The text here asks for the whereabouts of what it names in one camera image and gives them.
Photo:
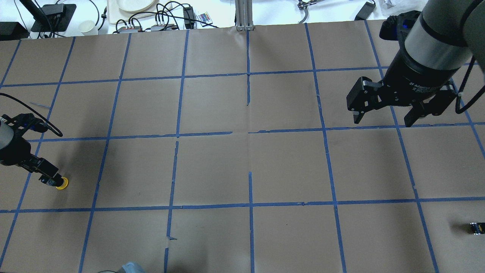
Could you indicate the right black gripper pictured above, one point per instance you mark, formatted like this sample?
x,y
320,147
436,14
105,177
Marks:
x,y
413,78

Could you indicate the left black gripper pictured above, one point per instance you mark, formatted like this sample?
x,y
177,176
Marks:
x,y
16,152

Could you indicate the yellow push button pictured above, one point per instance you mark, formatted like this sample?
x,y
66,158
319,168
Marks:
x,y
62,185

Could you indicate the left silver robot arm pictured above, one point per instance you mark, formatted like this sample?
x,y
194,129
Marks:
x,y
7,134

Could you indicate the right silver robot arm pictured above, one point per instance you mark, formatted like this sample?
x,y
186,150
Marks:
x,y
433,45

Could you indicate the black power adapter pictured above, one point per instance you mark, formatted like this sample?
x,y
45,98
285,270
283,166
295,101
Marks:
x,y
365,11

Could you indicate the white paper cup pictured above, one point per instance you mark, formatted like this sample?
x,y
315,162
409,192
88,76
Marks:
x,y
88,28

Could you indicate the beige round plate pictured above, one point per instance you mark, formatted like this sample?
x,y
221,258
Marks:
x,y
134,6

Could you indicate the small remote control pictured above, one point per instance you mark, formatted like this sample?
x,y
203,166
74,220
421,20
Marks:
x,y
204,17

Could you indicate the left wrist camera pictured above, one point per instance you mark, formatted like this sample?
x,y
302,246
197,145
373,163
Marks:
x,y
24,122

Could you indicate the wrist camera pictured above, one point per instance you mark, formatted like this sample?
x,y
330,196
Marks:
x,y
24,122
397,27

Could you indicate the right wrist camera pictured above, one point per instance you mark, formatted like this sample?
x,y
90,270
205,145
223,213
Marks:
x,y
397,27

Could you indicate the black camera stand base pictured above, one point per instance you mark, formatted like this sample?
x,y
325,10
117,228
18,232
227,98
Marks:
x,y
52,17

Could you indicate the aluminium frame post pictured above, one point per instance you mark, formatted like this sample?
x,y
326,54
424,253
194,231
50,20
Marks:
x,y
244,15

